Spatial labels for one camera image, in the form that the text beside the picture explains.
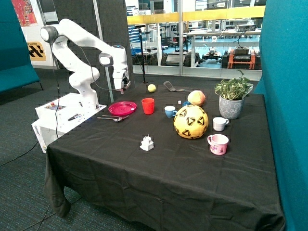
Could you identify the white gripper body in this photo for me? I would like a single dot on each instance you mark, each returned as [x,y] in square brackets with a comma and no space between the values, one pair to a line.
[121,80]

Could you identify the pink plastic plate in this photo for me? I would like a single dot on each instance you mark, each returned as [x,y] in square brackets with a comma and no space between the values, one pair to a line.
[122,108]

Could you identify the red plastic cup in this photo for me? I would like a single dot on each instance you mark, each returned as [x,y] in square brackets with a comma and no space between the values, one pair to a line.
[148,105]

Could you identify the silver metal fork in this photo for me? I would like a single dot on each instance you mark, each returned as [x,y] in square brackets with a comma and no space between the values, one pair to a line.
[115,116]

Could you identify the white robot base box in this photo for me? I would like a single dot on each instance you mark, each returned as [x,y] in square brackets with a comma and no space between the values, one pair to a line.
[53,117]

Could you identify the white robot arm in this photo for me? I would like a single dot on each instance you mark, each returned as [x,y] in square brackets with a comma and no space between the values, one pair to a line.
[83,74]

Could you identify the yellow tennis ball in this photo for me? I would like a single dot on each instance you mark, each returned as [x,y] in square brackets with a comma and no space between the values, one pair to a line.
[151,88]

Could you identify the black slotted spatula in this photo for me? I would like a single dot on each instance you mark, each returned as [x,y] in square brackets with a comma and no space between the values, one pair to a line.
[171,88]

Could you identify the black marker pen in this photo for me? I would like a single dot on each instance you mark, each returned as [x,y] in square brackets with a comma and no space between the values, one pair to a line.
[74,117]

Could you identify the blue coffee cup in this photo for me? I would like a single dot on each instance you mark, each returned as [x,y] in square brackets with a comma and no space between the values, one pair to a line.
[170,111]

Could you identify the black tripod stand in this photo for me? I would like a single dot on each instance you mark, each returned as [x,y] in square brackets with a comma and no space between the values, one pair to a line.
[139,28]

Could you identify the white power adapter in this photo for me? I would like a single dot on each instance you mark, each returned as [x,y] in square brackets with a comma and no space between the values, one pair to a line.
[147,143]

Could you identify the small blue object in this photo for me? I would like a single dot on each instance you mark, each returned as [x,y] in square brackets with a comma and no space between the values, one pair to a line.
[186,103]

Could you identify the orange yellow soft ball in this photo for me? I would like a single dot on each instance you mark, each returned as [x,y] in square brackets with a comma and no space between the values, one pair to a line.
[196,97]

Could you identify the yellow black soccer ball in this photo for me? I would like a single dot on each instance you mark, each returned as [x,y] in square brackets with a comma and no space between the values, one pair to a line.
[191,122]

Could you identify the black tablecloth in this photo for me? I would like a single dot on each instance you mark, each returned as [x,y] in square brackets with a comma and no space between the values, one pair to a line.
[179,185]

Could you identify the white grey mug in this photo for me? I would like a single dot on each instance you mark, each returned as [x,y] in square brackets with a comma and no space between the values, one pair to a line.
[219,123]

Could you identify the teal sofa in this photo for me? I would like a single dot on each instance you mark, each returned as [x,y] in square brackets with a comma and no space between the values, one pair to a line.
[16,69]

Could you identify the potted green plant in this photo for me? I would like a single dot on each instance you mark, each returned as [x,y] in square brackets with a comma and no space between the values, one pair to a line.
[232,94]

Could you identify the pink printed mug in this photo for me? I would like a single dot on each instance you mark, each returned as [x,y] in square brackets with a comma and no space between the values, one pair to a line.
[218,143]

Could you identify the teal partition wall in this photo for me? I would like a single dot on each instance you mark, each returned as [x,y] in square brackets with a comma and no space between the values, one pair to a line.
[284,83]

